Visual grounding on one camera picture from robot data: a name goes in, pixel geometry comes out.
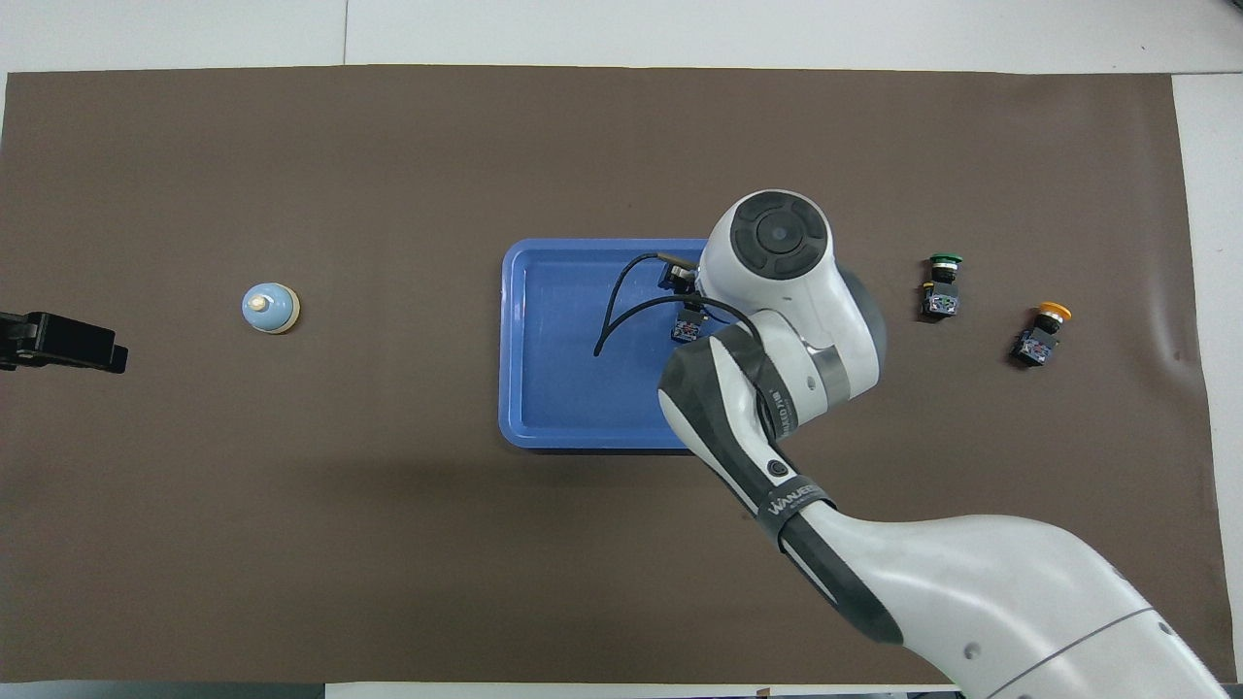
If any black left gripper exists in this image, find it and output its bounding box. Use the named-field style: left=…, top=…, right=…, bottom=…
left=0, top=311, right=129, bottom=375

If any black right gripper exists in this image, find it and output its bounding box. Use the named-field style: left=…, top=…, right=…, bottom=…
left=658, top=260, right=705, bottom=316

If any blue service bell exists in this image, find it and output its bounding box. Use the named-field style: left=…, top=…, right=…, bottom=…
left=241, top=282, right=301, bottom=336

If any green push button switch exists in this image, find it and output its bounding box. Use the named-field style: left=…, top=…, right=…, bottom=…
left=921, top=253, right=964, bottom=321

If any yellow push button switch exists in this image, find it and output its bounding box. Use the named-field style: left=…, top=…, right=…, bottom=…
left=1010, top=302, right=1073, bottom=367

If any blue plastic tray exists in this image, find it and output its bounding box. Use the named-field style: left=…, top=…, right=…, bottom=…
left=498, top=238, right=724, bottom=452

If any brown table mat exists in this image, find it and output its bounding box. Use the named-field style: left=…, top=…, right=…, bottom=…
left=0, top=65, right=1234, bottom=685

